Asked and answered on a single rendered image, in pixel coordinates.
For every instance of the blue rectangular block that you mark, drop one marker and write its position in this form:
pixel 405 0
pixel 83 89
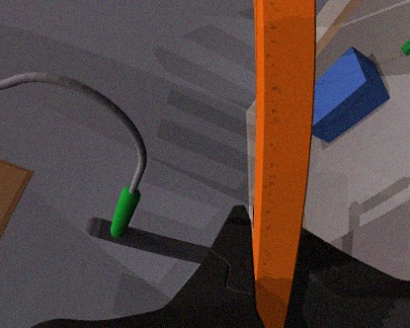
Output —
pixel 345 94

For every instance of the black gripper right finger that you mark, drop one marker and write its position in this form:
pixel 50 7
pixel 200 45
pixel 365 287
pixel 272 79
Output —
pixel 331 289

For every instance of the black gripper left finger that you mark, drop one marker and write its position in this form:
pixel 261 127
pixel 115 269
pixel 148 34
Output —
pixel 220 294

